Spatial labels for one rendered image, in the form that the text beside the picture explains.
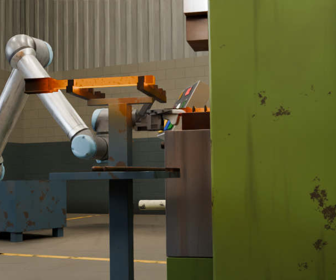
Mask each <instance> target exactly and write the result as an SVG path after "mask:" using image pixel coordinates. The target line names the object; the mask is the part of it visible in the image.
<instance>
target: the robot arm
mask: <svg viewBox="0 0 336 280"><path fill-rule="evenodd" d="M5 52H6V58H7V61H8V62H9V64H10V65H11V67H12V68H13V69H12V72H11V74H10V76H9V79H8V81H7V83H6V85H5V87H4V89H3V92H2V94H1V96H0V183H1V180H2V179H3V177H4V166H3V158H2V156H1V154H2V152H3V150H4V148H5V146H6V144H7V142H8V140H9V137H10V135H11V133H12V131H13V129H14V127H15V125H16V123H17V120H18V118H19V116H20V114H21V112H22V109H23V107H24V105H25V103H26V101H27V99H28V96H29V94H25V93H24V91H25V80H24V78H43V77H50V76H49V75H48V74H47V72H46V71H45V70H44V68H45V67H47V66H49V65H50V63H51V62H52V58H53V52H52V48H51V46H50V45H49V44H48V43H47V42H44V41H43V40H41V39H37V38H33V37H30V36H27V35H25V34H18V35H16V36H14V37H12V38H11V39H10V40H9V41H8V42H7V45H6V50H5ZM36 95H37V96H38V97H39V99H40V100H41V101H42V103H43V104H44V105H45V107H46V108H47V110H48V111H49V112H50V114H51V115H52V117H53V118H54V119H55V121H56V122H57V123H58V125H59V126H60V127H61V129H62V130H63V132H64V133H65V135H66V136H67V137H68V139H69V140H70V142H71V144H72V145H71V148H72V151H73V154H74V155H75V156H76V157H78V158H80V159H86V160H87V159H96V161H97V163H108V108H106V109H105V108H103V109H97V110H95V111H94V113H93V115H92V129H93V130H94V131H95V132H96V136H95V135H94V134H93V133H92V131H91V130H90V129H89V128H88V127H87V126H86V125H85V123H84V122H83V120H82V119H81V118H80V116H79V115H78V114H77V112H76V111H75V110H74V108H73V107H72V106H71V104H70V103H69V101H68V100H67V99H66V97H65V96H64V95H63V94H62V92H61V91H60V90H58V92H53V93H41V94H36ZM152 105H153V104H143V106H142V107H141V109H140V111H138V110H137V109H134V108H133V107H132V129H134V131H164V119H165V120H168V121H170V123H171V124H173V125H175V126H177V125H178V124H179V119H180V116H178V115H179V114H182V113H186V112H185V111H183V110H182V109H150V108H151V107H152ZM140 119H141V120H140Z"/></svg>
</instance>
